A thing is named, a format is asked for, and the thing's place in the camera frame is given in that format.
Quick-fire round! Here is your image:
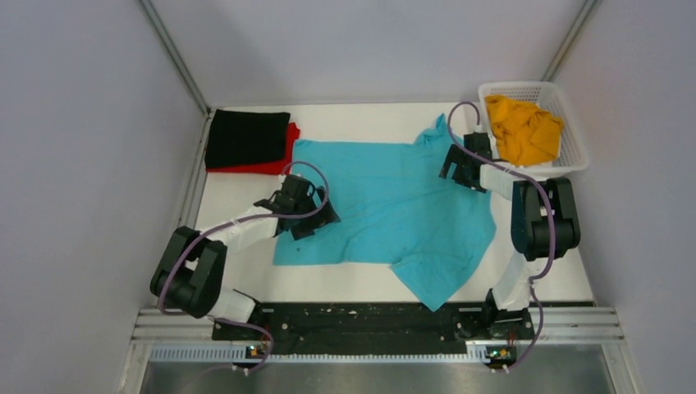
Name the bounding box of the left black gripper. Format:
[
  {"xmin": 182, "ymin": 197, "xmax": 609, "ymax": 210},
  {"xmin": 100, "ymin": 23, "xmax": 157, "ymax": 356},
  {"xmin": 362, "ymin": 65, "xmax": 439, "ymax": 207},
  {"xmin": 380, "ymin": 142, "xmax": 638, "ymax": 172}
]
[{"xmin": 291, "ymin": 186, "xmax": 339, "ymax": 241}]

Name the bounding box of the turquoise t shirt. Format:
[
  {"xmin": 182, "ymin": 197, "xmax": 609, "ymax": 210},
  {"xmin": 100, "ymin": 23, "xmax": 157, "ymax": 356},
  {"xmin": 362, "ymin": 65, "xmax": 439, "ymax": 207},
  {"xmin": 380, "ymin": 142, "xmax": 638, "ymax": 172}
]
[{"xmin": 273, "ymin": 116, "xmax": 496, "ymax": 310}]

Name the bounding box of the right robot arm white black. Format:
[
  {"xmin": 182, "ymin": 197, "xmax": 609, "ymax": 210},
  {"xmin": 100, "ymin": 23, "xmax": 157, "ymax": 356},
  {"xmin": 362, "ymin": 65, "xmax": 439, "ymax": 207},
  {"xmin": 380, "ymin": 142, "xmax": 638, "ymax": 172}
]
[{"xmin": 439, "ymin": 133, "xmax": 581, "ymax": 339}]

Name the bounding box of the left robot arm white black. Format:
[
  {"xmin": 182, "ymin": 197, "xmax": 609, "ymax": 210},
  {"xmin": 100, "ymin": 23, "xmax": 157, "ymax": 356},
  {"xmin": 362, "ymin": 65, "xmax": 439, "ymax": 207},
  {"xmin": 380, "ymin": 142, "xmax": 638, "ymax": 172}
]
[{"xmin": 149, "ymin": 175, "xmax": 340, "ymax": 341}]

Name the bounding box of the folded red t shirt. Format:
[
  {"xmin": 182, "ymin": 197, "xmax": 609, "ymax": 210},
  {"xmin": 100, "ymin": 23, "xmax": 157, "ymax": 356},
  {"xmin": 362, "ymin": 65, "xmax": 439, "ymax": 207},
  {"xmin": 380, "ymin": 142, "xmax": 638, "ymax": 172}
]
[{"xmin": 206, "ymin": 122, "xmax": 300, "ymax": 176}]

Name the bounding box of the orange t shirt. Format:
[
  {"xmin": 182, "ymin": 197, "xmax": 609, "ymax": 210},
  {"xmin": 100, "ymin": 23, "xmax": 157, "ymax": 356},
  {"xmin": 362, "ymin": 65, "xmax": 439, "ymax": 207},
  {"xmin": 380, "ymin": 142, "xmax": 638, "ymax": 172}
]
[{"xmin": 485, "ymin": 95, "xmax": 564, "ymax": 167}]

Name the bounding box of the folded black t shirt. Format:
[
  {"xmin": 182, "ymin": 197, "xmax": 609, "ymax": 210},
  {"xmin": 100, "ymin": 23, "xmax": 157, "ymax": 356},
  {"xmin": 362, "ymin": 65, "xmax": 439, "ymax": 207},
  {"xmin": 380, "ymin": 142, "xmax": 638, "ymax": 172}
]
[{"xmin": 204, "ymin": 110, "xmax": 291, "ymax": 169}]

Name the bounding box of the white plastic basket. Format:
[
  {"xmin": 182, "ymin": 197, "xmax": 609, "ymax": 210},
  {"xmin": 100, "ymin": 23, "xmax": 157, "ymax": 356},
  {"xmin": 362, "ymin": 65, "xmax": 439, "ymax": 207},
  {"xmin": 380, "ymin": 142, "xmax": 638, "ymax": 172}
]
[{"xmin": 478, "ymin": 81, "xmax": 590, "ymax": 179}]

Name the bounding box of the left aluminium side rail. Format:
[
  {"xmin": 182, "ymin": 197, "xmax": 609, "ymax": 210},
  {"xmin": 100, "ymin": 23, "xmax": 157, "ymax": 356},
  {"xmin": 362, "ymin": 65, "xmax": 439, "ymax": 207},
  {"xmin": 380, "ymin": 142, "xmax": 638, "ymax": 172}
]
[{"xmin": 158, "ymin": 111, "xmax": 216, "ymax": 305}]

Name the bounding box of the aluminium front rail frame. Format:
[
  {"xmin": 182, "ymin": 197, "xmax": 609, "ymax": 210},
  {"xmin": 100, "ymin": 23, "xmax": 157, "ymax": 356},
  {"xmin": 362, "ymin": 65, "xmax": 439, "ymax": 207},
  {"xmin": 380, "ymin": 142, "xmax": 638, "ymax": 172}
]
[{"xmin": 116, "ymin": 306, "xmax": 644, "ymax": 393}]

